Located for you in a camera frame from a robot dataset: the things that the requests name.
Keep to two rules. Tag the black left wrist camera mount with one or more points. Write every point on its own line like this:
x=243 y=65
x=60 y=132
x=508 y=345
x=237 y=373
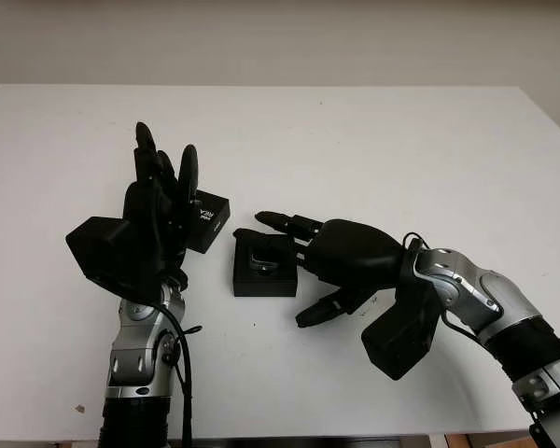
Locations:
x=102 y=252

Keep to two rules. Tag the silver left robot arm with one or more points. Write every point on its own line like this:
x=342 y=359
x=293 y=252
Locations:
x=135 y=354

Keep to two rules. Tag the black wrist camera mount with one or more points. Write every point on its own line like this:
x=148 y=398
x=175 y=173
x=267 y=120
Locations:
x=401 y=336
x=102 y=252

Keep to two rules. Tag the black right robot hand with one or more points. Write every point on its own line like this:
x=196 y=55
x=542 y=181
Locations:
x=354 y=252

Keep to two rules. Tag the black RealSense box lid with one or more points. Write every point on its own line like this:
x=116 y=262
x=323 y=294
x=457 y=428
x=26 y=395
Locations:
x=210 y=219

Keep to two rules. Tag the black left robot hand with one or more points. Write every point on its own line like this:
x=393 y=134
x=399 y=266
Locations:
x=149 y=219

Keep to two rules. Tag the black box base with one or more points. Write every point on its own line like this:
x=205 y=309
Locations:
x=261 y=287

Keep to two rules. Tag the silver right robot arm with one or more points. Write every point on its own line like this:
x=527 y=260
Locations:
x=494 y=298

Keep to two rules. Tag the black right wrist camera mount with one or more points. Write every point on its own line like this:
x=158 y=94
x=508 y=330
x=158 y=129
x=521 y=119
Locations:
x=401 y=336

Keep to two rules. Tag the small silver depth camera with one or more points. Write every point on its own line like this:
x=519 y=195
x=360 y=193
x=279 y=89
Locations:
x=261 y=263

